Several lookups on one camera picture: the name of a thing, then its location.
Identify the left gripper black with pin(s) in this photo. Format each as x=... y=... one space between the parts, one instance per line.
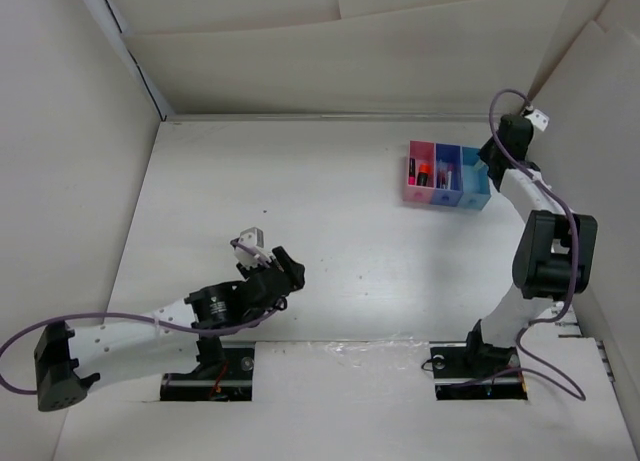
x=293 y=269

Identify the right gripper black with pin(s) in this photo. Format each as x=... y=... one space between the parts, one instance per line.
x=485 y=150

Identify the white marker pink cap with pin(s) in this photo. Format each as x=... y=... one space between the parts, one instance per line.
x=449 y=177

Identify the orange highlighter black body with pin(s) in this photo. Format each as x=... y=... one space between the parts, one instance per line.
x=423 y=175

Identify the pink highlighter black body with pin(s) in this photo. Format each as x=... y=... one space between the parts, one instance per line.
x=411 y=171

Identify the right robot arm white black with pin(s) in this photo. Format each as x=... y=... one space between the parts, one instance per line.
x=554 y=255

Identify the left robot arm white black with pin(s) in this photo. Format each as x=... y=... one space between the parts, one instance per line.
x=70 y=363

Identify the light blue container box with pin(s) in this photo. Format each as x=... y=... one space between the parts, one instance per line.
x=476 y=191

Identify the dark blue container box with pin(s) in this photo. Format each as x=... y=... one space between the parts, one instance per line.
x=451 y=154

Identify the pink container box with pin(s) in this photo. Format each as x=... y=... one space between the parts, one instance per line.
x=422 y=152

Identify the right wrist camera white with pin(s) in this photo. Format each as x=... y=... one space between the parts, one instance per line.
x=538 y=119

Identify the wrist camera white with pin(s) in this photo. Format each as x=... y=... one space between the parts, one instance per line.
x=250 y=243
x=538 y=119

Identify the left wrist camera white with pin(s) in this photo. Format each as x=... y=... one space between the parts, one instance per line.
x=250 y=243

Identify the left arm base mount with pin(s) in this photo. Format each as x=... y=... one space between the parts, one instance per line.
x=224 y=373

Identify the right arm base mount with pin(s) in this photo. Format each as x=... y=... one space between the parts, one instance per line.
x=472 y=370

